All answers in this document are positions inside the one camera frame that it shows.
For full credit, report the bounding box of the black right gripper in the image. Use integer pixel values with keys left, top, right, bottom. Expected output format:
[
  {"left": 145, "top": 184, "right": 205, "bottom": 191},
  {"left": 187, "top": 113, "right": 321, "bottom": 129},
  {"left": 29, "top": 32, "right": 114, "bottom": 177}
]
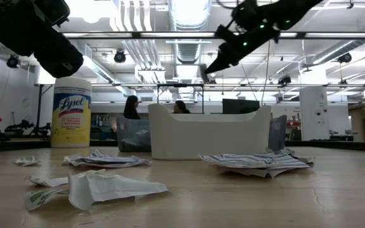
[{"left": 204, "top": 23, "right": 281, "bottom": 75}]

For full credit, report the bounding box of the green print white packet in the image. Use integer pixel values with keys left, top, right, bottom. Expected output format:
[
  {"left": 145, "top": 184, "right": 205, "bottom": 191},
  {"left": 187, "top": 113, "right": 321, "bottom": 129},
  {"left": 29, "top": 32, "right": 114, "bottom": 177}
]
[
  {"left": 13, "top": 156, "right": 42, "bottom": 167},
  {"left": 23, "top": 188, "right": 63, "bottom": 212}
]

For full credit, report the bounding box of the black ceiling lamp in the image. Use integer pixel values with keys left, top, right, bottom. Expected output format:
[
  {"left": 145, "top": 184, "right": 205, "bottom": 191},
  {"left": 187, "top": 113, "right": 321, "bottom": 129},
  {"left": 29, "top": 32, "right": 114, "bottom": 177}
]
[
  {"left": 337, "top": 52, "right": 353, "bottom": 65},
  {"left": 113, "top": 49, "right": 127, "bottom": 64},
  {"left": 277, "top": 74, "right": 293, "bottom": 86},
  {"left": 6, "top": 55, "right": 21, "bottom": 69}
]

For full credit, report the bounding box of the black monitor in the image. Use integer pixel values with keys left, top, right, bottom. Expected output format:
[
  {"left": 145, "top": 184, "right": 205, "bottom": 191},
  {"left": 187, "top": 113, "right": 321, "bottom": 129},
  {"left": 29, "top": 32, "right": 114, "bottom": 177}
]
[{"left": 222, "top": 98, "right": 261, "bottom": 115}]

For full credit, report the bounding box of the black rig beam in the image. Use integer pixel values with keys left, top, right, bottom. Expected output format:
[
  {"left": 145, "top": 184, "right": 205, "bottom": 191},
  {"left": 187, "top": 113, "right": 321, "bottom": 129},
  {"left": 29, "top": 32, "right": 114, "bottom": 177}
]
[{"left": 60, "top": 30, "right": 365, "bottom": 41}]

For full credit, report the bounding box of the person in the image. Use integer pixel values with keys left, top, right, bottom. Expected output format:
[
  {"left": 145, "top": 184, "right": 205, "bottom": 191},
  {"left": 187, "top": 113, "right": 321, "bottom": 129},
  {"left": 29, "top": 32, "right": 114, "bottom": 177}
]
[
  {"left": 123, "top": 94, "right": 141, "bottom": 120},
  {"left": 172, "top": 100, "right": 191, "bottom": 114}
]

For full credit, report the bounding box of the white plastic bin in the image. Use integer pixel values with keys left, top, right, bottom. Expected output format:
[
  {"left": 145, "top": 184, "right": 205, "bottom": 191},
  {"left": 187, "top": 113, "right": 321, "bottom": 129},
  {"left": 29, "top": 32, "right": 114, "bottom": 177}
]
[{"left": 147, "top": 103, "right": 272, "bottom": 160}]

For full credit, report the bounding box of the grey translucent plastic bin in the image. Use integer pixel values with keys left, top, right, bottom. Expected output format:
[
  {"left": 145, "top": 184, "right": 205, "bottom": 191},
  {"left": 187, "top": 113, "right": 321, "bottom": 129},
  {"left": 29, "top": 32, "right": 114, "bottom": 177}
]
[
  {"left": 116, "top": 113, "right": 151, "bottom": 152},
  {"left": 267, "top": 114, "right": 287, "bottom": 152}
]

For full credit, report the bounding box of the blue striped white packet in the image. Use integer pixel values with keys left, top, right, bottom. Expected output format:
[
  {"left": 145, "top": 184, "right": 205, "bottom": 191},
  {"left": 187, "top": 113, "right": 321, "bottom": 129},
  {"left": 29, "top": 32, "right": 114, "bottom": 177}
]
[
  {"left": 71, "top": 149, "right": 153, "bottom": 168},
  {"left": 198, "top": 151, "right": 312, "bottom": 178}
]

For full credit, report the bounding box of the white square column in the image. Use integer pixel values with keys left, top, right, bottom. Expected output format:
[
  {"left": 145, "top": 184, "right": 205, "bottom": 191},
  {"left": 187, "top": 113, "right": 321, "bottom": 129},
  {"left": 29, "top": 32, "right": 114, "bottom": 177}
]
[{"left": 298, "top": 87, "right": 331, "bottom": 142}]

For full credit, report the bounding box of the yellow Lysol wipes canister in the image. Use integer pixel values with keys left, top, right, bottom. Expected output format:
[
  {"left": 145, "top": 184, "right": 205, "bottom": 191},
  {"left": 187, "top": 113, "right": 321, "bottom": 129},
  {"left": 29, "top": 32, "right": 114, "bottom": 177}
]
[{"left": 50, "top": 76, "right": 93, "bottom": 149}]

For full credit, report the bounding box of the black background metal frame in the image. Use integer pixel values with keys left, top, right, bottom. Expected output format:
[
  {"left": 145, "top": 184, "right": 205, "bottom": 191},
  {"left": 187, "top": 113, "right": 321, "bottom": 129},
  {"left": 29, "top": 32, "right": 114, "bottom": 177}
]
[{"left": 156, "top": 83, "right": 205, "bottom": 114}]

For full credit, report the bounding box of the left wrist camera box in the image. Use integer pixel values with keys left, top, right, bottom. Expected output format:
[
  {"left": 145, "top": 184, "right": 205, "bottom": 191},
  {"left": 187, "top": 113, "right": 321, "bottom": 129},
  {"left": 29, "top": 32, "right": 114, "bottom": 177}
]
[{"left": 38, "top": 0, "right": 72, "bottom": 27}]

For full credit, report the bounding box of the thin hanging cable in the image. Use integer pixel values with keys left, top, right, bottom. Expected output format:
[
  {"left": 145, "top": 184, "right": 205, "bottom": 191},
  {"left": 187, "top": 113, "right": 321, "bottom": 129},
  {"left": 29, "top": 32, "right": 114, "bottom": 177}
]
[{"left": 260, "top": 39, "right": 272, "bottom": 105}]

